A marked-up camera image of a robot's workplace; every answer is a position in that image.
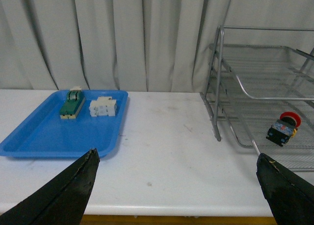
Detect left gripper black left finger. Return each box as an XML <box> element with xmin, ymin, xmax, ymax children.
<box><xmin>0</xmin><ymin>149</ymin><xmax>100</xmax><ymax>225</ymax></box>

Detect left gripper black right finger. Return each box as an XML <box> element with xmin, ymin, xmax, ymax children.
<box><xmin>257</xmin><ymin>153</ymin><xmax>314</xmax><ymax>225</ymax></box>

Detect red emergency stop button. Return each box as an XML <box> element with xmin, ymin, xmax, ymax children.
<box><xmin>266</xmin><ymin>111</ymin><xmax>302</xmax><ymax>147</ymax></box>

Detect silver mesh tray rack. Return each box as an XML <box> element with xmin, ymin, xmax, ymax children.
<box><xmin>201</xmin><ymin>25</ymin><xmax>314</xmax><ymax>172</ymax></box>

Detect blue plastic tray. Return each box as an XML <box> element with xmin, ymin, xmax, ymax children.
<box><xmin>0</xmin><ymin>90</ymin><xmax>128</xmax><ymax>158</ymax></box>

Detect white circuit breaker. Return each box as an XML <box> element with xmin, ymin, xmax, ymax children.
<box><xmin>89</xmin><ymin>96</ymin><xmax>117</xmax><ymax>117</ymax></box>

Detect white curtain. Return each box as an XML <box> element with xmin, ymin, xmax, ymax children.
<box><xmin>0</xmin><ymin>0</ymin><xmax>314</xmax><ymax>92</ymax></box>

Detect green knife switch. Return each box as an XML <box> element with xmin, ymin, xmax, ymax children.
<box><xmin>59</xmin><ymin>86</ymin><xmax>86</xmax><ymax>119</ymax></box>

